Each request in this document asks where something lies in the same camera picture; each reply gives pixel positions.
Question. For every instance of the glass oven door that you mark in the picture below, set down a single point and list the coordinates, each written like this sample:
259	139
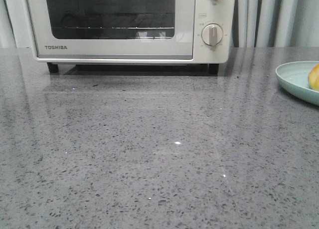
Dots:
43	12

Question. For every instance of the golden croissant bread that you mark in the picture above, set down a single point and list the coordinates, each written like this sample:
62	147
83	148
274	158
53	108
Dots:
313	78

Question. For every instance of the lower oven control knob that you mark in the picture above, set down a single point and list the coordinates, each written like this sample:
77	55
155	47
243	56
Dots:
212	34

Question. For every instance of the white Toshiba toaster oven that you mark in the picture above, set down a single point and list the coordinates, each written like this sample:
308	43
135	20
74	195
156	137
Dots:
207	12

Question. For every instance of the grey pleated curtain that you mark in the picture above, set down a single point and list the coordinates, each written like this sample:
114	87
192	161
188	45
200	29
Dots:
257	23

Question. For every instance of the light green plate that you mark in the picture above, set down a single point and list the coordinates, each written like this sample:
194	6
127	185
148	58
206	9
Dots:
293	77

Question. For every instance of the metal wire oven rack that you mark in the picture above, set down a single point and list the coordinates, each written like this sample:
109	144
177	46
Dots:
114	26

